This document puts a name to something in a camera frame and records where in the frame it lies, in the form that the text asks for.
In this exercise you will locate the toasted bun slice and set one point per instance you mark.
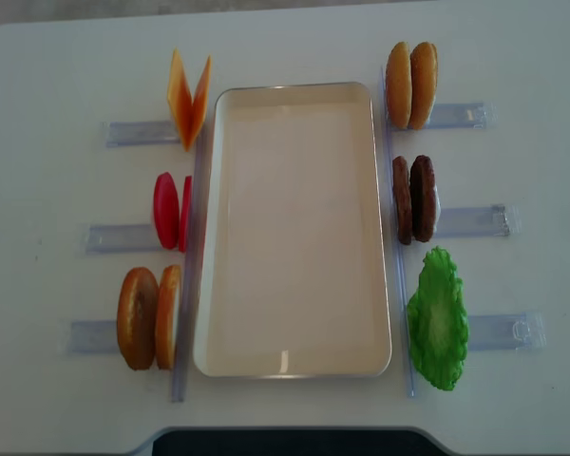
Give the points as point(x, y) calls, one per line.
point(169, 300)
point(136, 318)

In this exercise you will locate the red tomato slice right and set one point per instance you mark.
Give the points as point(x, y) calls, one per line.
point(184, 214)

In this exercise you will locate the red tomato slice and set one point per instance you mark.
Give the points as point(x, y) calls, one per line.
point(166, 211)
point(184, 214)

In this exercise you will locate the red tomato slice left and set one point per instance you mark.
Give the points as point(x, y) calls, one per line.
point(166, 211)

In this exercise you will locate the brown meat patty left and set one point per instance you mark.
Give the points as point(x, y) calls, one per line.
point(402, 198)

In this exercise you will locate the brown meat patty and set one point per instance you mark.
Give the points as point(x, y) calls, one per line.
point(402, 198)
point(423, 198)

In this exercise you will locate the brown meat patty right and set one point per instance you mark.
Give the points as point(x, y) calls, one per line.
point(423, 198)

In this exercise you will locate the orange cheese slice right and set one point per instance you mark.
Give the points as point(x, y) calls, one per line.
point(199, 105)

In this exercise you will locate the orange cheese slice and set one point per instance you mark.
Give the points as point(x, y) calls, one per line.
point(199, 105)
point(179, 99)

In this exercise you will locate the orange cheese slice left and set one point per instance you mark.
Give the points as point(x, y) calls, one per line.
point(179, 99)

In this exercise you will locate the green lettuce leaf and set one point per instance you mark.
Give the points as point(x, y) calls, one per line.
point(437, 321)

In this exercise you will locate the clear holder strip lettuce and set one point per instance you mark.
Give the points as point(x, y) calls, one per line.
point(498, 332)

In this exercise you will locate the cream rectangular metal tray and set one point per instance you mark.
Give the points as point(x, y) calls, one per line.
point(293, 281)

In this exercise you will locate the golden bun slice left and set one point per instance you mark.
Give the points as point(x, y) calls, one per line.
point(399, 85)

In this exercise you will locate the golden bun slice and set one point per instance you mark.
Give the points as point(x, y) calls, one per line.
point(399, 85)
point(424, 78)

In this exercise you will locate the clear holder strip patty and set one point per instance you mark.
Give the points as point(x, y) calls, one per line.
point(496, 220)

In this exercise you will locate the golden bun slice right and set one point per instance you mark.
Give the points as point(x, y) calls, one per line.
point(424, 78)

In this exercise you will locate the black chair seat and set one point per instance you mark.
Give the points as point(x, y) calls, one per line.
point(294, 442)

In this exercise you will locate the clear long rail right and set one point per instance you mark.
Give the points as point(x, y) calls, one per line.
point(396, 246)

